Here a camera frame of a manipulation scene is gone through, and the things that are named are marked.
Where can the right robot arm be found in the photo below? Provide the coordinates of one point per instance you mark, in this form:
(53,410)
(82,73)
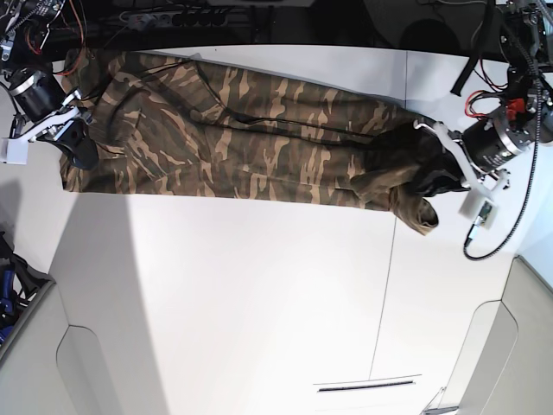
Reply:
(25,28)

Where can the black power strip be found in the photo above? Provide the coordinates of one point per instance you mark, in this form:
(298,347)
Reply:
(173,19)

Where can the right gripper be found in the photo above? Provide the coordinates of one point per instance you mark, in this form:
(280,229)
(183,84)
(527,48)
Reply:
(47,113)

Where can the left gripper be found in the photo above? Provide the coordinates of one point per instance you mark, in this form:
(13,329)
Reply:
(488,145)

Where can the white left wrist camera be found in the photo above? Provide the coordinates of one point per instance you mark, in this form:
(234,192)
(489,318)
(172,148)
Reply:
(479,209)

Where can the blue and black clutter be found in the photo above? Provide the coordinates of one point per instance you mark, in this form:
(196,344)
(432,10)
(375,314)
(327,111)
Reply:
(21,288)

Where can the camouflage T-shirt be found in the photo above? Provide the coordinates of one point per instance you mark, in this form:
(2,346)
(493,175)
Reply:
(165,125)

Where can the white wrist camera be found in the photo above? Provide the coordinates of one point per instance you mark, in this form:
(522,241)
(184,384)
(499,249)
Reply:
(14,151)
(479,209)

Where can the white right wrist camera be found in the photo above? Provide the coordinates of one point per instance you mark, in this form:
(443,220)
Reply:
(14,151)

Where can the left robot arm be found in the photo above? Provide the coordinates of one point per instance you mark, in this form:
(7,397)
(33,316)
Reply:
(525,42)

